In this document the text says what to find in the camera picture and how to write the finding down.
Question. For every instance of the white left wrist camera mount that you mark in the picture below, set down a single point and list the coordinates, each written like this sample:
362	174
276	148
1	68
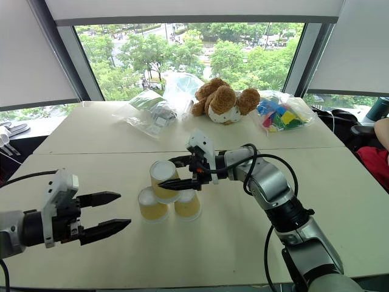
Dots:
56	190

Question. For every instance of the white object on sill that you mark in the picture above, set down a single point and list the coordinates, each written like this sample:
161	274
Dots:
4	137

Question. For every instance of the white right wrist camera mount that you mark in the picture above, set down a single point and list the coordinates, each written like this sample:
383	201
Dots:
203	143

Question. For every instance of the bag with green grey items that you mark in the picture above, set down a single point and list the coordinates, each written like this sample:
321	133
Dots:
149	112

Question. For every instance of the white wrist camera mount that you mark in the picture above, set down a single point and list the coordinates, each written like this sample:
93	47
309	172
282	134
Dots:
56	190
203	143

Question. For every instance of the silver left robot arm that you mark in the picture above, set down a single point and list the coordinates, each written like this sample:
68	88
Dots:
12	231

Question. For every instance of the black bag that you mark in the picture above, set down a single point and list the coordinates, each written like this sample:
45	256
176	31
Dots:
343	127

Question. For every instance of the bag of colourful pieces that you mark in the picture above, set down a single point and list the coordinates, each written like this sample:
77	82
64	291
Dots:
281	115

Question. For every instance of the person's red clothing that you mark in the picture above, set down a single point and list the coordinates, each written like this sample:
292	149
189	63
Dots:
375	162

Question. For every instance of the dark green bottle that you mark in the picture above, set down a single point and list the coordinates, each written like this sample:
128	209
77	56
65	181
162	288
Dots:
378	109

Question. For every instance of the person's bare forearm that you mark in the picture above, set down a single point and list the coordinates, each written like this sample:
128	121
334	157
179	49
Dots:
383	132

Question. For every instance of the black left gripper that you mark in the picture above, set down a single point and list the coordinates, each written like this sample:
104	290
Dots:
67	217

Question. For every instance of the brown teddy bear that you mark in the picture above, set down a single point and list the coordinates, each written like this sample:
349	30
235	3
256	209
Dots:
220	102

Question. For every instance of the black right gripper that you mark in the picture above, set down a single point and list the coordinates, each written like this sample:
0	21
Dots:
199	171

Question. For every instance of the yellow paper cup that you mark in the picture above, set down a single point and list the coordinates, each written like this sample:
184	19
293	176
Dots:
162	173
153	208
187	207

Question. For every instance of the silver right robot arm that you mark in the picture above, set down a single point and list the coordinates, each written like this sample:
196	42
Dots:
273	185

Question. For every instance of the white roller blind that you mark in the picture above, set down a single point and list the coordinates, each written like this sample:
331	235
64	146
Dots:
30	57
355	48
194	9

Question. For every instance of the clear crumpled plastic bag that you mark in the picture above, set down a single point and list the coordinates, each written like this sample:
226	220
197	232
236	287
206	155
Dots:
180	88

